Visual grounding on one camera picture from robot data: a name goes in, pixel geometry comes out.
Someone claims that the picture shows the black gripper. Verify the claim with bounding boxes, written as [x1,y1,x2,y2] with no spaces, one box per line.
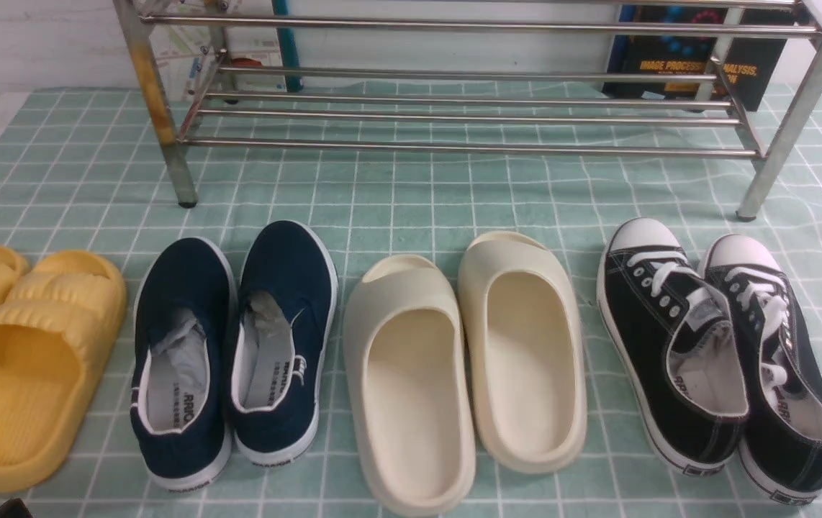
[0,498,34,518]

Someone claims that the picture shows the navy slip-on shoe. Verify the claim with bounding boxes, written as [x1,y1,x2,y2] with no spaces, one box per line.
[226,220,338,468]
[130,237,234,493]

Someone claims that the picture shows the silver metal shoe rack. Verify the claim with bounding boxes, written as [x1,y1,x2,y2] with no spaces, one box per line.
[114,1,822,221]

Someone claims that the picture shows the yellow slipper inner right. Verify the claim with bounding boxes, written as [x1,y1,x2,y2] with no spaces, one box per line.
[0,250,127,493]

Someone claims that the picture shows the cream slide slipper left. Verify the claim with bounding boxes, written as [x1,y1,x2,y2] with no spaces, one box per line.
[342,255,476,517]

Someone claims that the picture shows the cream slide slipper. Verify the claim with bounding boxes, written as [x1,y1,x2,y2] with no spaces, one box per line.
[342,255,476,517]
[458,232,587,474]

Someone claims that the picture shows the map poster paper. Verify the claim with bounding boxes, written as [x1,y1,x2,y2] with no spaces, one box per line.
[149,1,286,101]

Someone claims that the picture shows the green checked tablecloth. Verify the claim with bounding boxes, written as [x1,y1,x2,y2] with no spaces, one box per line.
[0,89,822,517]

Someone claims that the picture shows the cream slide slipper right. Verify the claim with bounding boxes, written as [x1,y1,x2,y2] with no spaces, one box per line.
[458,232,587,474]

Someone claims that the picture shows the black canvas sneaker left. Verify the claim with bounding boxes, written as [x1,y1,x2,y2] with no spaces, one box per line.
[596,217,750,478]

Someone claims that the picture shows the black canvas sneaker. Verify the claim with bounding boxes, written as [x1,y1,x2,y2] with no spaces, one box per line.
[596,217,750,478]
[698,234,822,506]

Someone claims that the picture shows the black canvas sneaker right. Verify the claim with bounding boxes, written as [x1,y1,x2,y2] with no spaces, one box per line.
[698,234,822,506]

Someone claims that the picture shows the dark image processing book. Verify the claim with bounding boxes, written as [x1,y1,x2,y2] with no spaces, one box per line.
[601,6,786,112]

